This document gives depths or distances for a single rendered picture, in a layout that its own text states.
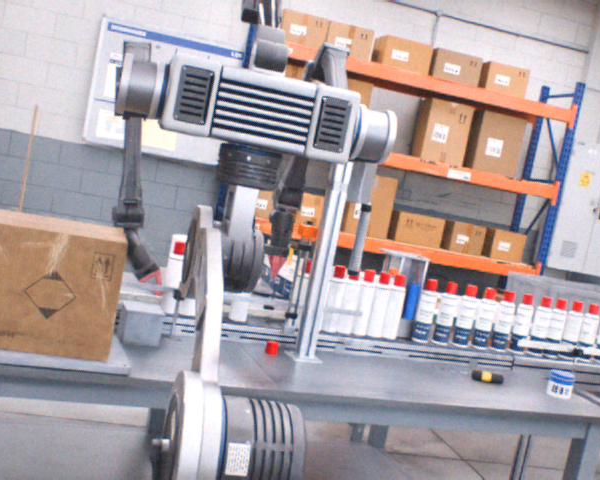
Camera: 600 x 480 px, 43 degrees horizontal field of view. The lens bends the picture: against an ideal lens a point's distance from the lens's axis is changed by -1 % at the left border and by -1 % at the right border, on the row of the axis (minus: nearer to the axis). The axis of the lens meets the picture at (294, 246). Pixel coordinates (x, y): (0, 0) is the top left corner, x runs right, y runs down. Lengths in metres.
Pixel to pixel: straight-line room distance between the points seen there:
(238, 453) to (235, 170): 0.63
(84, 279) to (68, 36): 5.07
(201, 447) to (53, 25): 5.74
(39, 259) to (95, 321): 0.18
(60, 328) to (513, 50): 6.30
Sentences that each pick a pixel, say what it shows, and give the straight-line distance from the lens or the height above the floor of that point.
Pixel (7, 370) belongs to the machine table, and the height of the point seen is 0.82.
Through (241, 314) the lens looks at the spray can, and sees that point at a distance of 2.23.
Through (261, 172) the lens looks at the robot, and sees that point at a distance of 1.59.
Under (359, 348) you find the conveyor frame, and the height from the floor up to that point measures 0.85.
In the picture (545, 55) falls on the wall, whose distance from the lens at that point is 7.74.
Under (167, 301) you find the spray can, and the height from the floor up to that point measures 0.92.
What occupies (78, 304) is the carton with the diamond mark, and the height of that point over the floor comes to 0.97.
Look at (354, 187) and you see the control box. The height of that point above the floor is 1.33.
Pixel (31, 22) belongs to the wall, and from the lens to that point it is 6.71.
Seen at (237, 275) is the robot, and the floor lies 1.11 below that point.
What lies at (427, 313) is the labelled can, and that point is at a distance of 2.46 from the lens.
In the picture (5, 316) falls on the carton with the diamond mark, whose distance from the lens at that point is 1.74.
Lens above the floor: 1.35
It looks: 6 degrees down
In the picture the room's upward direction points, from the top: 11 degrees clockwise
